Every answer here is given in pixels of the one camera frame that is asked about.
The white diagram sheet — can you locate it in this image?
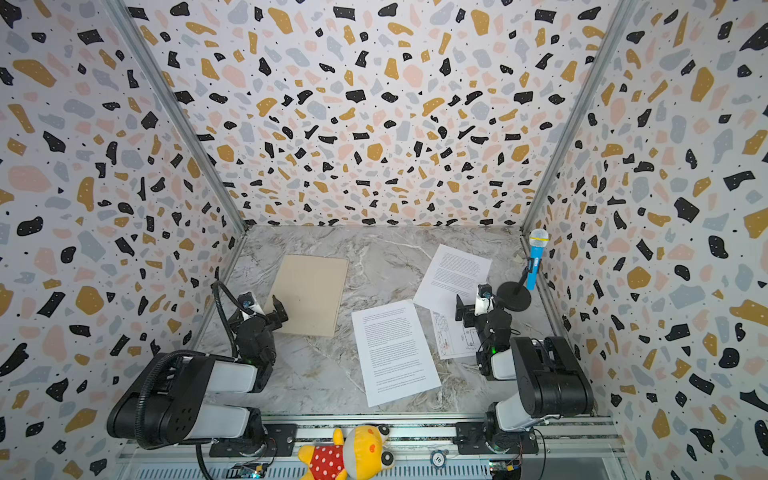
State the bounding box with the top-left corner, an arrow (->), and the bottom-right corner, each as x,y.
430,311 -> 481,360

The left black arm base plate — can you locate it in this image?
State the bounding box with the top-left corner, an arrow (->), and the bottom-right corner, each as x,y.
209,423 -> 298,459

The aluminium corner post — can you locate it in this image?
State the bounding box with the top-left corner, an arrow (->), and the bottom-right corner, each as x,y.
103,1 -> 247,235
520,0 -> 637,236

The white text sheet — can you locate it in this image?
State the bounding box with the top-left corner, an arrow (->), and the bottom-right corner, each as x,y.
413,245 -> 492,319
352,300 -> 441,407

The left green circuit board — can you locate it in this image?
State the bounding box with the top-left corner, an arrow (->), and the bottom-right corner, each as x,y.
226,462 -> 269,479

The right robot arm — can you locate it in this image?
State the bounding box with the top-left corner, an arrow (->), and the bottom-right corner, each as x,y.
454,291 -> 594,455

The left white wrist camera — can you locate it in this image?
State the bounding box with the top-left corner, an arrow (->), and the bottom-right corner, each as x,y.
237,291 -> 264,316

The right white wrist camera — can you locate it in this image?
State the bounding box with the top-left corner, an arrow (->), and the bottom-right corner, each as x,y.
474,284 -> 494,316

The yellow plush toy red dress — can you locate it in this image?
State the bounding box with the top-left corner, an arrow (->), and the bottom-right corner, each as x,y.
298,425 -> 395,480

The blue toy microphone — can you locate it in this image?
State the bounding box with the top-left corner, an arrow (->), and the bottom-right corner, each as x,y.
526,228 -> 549,291

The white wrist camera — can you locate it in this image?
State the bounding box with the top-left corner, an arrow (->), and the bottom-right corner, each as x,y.
237,291 -> 264,316
474,284 -> 494,316

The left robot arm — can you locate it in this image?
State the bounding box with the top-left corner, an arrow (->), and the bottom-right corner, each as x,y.
106,294 -> 289,455

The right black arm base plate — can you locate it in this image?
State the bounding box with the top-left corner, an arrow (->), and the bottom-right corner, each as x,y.
453,422 -> 539,455

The beige manila folder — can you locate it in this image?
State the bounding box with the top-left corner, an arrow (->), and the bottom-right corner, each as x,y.
270,255 -> 349,338

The left aluminium corner post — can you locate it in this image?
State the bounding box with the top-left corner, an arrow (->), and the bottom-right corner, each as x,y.
103,1 -> 247,235

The right circuit board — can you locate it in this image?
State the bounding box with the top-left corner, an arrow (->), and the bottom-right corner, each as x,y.
489,460 -> 523,480

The right aluminium corner post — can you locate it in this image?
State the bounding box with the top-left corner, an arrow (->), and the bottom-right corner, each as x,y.
520,0 -> 637,236

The aluminium front rail frame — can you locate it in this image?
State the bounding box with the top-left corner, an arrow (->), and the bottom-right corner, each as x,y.
113,413 -> 634,479

